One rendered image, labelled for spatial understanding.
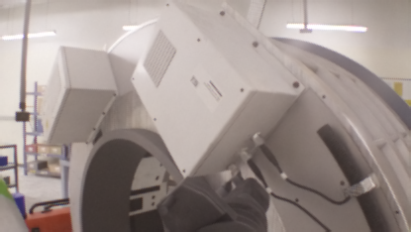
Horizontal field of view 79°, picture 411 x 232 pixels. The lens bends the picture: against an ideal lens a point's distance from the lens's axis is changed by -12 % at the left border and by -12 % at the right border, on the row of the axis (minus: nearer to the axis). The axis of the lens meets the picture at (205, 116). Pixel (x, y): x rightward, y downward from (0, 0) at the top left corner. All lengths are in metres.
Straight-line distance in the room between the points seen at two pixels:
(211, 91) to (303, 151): 0.17
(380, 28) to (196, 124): 6.52
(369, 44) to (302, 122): 6.21
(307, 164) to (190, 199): 0.21
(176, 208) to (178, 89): 0.21
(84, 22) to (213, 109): 6.89
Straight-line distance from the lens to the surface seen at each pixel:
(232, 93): 0.36
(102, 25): 6.95
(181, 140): 0.43
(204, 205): 0.28
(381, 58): 6.68
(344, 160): 0.39
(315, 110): 0.43
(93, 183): 1.10
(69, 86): 0.85
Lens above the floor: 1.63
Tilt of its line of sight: 2 degrees down
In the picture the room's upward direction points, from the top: 1 degrees clockwise
